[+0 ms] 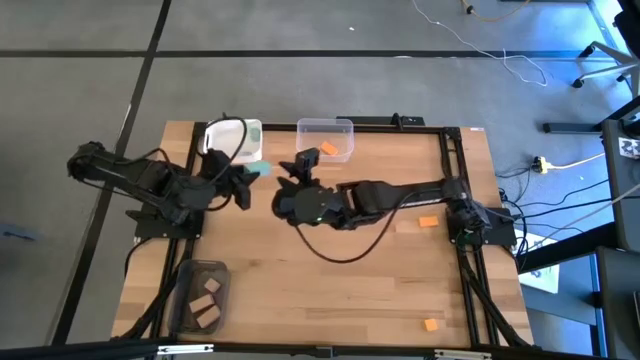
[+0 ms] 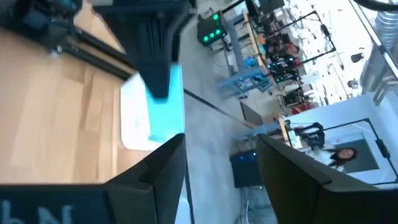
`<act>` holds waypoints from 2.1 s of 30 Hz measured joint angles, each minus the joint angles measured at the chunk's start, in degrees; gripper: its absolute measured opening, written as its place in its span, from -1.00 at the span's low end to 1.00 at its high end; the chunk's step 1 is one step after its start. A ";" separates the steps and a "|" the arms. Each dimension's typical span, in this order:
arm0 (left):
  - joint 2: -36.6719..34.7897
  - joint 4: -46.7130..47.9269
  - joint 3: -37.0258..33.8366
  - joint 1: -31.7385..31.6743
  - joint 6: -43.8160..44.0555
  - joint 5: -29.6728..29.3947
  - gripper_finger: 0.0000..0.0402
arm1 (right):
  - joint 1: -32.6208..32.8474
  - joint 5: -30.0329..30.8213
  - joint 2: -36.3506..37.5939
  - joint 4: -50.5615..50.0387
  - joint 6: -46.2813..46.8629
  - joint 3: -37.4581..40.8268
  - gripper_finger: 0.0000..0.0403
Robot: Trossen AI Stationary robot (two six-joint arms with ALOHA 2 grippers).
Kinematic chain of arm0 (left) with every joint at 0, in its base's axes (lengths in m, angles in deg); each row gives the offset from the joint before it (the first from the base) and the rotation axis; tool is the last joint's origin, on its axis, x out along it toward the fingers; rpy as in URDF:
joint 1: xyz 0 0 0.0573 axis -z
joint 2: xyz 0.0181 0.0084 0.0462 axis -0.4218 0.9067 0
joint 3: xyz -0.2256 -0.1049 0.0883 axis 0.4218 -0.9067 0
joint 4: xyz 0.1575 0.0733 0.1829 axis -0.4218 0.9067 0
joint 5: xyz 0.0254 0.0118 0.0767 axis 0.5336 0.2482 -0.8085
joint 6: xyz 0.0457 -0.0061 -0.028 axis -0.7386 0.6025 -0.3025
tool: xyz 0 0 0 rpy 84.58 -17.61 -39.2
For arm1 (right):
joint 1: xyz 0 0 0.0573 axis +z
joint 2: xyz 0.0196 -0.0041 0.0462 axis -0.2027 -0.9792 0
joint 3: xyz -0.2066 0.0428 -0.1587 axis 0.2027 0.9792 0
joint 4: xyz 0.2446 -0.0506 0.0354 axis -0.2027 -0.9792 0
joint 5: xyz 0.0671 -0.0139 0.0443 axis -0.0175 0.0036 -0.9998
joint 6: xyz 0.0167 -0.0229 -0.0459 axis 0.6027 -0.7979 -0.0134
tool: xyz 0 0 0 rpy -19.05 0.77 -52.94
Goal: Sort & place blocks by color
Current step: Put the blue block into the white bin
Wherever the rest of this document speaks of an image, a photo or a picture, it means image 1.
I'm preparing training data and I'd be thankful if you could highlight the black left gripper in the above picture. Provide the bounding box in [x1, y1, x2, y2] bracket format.
[197, 149, 259, 210]

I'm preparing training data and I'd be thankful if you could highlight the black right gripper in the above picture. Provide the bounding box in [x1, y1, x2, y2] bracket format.
[272, 147, 332, 229]

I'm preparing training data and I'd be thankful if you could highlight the long teal block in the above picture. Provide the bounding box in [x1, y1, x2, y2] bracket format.
[245, 160, 274, 177]

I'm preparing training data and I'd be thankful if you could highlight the clear plastic bin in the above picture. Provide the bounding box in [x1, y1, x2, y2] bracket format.
[295, 117, 355, 164]

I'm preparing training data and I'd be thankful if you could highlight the white plastic bin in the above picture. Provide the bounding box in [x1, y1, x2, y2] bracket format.
[201, 118, 264, 165]

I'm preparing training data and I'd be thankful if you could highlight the dark smoked plastic bin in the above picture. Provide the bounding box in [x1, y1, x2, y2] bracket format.
[167, 258, 232, 336]

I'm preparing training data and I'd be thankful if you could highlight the white paper sheet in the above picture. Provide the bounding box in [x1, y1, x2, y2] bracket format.
[519, 264, 560, 295]

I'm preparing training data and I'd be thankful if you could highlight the black diagonal beam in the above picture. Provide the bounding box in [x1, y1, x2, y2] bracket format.
[517, 222, 619, 274]

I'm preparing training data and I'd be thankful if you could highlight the grey cabinet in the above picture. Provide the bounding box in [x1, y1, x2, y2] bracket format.
[596, 247, 640, 360]
[599, 117, 640, 251]

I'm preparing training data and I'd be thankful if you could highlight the black white marker tag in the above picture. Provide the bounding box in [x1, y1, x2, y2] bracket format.
[618, 137, 640, 160]

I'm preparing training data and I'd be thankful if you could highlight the office chair with grey base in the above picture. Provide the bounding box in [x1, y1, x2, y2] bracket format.
[571, 0, 640, 99]

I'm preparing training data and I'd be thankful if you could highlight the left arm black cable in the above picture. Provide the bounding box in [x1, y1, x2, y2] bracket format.
[197, 115, 250, 181]

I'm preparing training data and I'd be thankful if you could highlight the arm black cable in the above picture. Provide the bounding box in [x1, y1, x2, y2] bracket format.
[197, 115, 250, 181]
[292, 192, 416, 265]

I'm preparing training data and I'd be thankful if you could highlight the black aluminium table frame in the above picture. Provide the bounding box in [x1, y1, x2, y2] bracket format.
[119, 121, 536, 351]

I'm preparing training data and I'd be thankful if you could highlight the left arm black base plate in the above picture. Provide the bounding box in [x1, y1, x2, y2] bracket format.
[127, 208, 205, 240]

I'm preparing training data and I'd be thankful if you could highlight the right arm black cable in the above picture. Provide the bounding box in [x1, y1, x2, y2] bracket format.
[292, 192, 416, 265]

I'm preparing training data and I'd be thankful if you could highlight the silver metal bracket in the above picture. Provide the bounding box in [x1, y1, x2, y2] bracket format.
[433, 348, 494, 360]
[156, 343, 215, 356]

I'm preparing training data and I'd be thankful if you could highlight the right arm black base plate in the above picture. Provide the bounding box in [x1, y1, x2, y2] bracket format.
[446, 205, 518, 247]

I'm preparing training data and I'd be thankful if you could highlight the black table edge rail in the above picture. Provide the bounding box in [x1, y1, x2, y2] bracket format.
[0, 338, 640, 360]

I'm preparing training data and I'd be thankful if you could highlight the thin white floor cable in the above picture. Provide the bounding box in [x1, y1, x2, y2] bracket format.
[412, 0, 550, 88]

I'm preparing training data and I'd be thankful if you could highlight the white power cord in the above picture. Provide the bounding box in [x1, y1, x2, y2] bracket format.
[547, 152, 607, 170]

